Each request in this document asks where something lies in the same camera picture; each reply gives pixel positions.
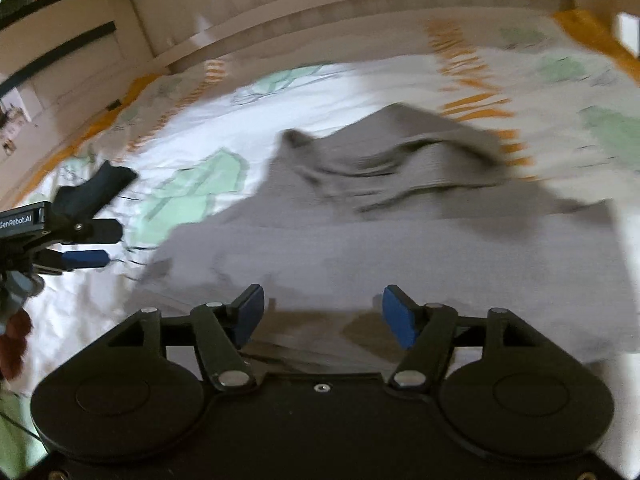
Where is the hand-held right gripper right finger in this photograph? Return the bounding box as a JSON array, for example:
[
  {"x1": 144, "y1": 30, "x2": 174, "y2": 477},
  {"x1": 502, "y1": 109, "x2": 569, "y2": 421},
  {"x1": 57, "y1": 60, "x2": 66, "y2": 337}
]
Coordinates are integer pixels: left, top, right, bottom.
[{"x1": 382, "y1": 284, "x2": 547, "y2": 391}]

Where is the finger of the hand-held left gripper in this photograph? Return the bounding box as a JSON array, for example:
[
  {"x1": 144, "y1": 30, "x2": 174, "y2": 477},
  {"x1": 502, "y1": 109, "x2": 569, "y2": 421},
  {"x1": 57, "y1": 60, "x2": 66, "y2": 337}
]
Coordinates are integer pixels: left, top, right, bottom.
[
  {"x1": 52, "y1": 160, "x2": 139, "y2": 233},
  {"x1": 35, "y1": 218, "x2": 124, "y2": 276}
]

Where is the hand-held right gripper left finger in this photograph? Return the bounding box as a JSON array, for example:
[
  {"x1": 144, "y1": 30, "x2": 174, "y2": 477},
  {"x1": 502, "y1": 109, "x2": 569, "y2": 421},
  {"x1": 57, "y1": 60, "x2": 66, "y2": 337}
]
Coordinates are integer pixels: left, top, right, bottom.
[{"x1": 107, "y1": 284, "x2": 266, "y2": 392}]

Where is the large grey garment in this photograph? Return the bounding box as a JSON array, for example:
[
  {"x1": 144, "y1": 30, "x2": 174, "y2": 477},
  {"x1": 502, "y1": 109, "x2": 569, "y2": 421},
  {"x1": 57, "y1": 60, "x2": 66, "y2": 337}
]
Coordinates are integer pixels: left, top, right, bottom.
[{"x1": 126, "y1": 102, "x2": 640, "y2": 367}]

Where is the person's left forearm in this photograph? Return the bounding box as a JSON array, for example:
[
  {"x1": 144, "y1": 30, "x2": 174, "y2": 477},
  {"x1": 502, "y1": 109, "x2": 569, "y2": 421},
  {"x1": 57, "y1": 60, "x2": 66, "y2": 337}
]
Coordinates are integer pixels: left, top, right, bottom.
[{"x1": 0, "y1": 308, "x2": 35, "y2": 382}]

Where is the white printed bed sheet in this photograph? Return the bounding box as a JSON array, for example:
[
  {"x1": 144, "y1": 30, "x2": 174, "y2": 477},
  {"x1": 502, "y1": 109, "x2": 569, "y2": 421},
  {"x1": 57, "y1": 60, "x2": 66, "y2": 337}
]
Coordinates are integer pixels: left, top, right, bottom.
[{"x1": 0, "y1": 10, "x2": 640, "y2": 480}]

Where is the cream cabinet with black stripes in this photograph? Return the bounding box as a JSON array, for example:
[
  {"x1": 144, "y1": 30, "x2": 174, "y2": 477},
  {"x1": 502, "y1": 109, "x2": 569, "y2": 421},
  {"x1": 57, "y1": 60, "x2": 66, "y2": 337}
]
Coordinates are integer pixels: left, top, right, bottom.
[{"x1": 0, "y1": 0, "x2": 168, "y2": 206}]

